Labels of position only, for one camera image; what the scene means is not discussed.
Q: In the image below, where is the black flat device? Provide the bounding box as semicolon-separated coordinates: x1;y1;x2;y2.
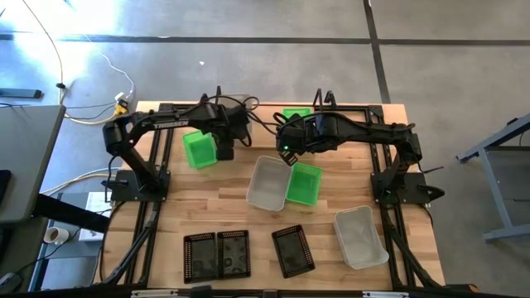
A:
0;169;12;206

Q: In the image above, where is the white cable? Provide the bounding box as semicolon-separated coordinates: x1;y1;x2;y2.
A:
84;35;136;100

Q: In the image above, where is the wooden shelf with black frame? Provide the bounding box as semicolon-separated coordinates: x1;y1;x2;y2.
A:
210;85;337;151

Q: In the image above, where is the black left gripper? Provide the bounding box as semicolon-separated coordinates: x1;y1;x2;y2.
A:
214;107;253;161

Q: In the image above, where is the yellow cable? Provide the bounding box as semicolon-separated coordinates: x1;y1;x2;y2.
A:
20;0;125;126
40;167;121;196

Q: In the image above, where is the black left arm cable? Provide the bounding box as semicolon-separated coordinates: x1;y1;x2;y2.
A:
205;94;278;148

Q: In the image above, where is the white box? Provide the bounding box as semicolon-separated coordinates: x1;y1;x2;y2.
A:
78;190;113;243

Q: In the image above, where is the grey desk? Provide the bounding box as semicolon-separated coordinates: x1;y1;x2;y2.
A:
0;104;67;224

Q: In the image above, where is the white paper cup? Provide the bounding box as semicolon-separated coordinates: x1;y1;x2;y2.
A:
43;226;70;246

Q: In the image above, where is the black desk leg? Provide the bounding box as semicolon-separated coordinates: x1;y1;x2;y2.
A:
31;193;112;233

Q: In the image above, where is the black aluminium table frame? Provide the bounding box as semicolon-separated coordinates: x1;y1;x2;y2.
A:
94;101;446;291

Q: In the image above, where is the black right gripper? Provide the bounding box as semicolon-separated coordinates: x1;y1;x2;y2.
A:
275;113;320;166

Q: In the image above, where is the black plastic basket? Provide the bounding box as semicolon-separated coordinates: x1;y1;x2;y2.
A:
182;231;219;285
216;229;253;280
271;223;316;280

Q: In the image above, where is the grey metal table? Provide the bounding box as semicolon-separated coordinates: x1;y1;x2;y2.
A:
456;112;530;243

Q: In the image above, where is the black flat bar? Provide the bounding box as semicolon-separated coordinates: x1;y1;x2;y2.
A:
0;87;43;100

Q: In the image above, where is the green plastic basket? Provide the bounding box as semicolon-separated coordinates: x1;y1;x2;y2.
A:
284;161;324;207
181;130;219;170
282;107;312;119

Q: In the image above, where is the computer mouse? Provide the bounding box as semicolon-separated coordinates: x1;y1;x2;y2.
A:
0;272;22;294

